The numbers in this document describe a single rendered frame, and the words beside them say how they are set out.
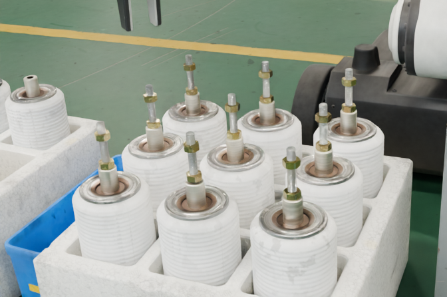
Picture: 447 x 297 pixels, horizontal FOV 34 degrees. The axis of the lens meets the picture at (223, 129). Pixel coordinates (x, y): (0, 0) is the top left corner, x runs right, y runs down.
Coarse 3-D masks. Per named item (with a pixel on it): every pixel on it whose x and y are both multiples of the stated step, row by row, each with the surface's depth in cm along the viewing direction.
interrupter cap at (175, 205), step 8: (176, 192) 86; (184, 192) 86; (208, 192) 86; (216, 192) 86; (224, 192) 85; (168, 200) 85; (176, 200) 85; (184, 200) 85; (208, 200) 85; (216, 200) 84; (224, 200) 84; (168, 208) 83; (176, 208) 83; (184, 208) 83; (192, 208) 83; (200, 208) 83; (208, 208) 83; (216, 208) 82; (224, 208) 82; (176, 216) 81; (184, 216) 81; (192, 216) 81; (200, 216) 81; (208, 216) 81
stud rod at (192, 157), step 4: (188, 132) 80; (192, 132) 80; (188, 136) 80; (192, 136) 80; (188, 140) 80; (192, 140) 80; (188, 144) 80; (192, 144) 80; (188, 156) 81; (192, 156) 81; (196, 156) 82; (188, 160) 82; (192, 160) 81; (196, 160) 82; (192, 164) 82; (196, 164) 82; (192, 168) 82; (196, 168) 82; (192, 172) 82; (196, 172) 82
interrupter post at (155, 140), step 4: (160, 128) 97; (148, 132) 96; (152, 132) 96; (156, 132) 96; (160, 132) 97; (148, 136) 97; (152, 136) 96; (156, 136) 97; (160, 136) 97; (148, 140) 97; (152, 140) 97; (156, 140) 97; (160, 140) 97; (148, 144) 97; (152, 144) 97; (156, 144) 97; (160, 144) 97; (152, 148) 97; (156, 148) 97; (160, 148) 98
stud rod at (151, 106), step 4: (148, 88) 94; (152, 88) 95; (148, 92) 95; (152, 92) 95; (148, 104) 95; (152, 104) 95; (148, 108) 96; (152, 108) 95; (148, 112) 96; (152, 112) 96; (152, 116) 96; (152, 120) 96
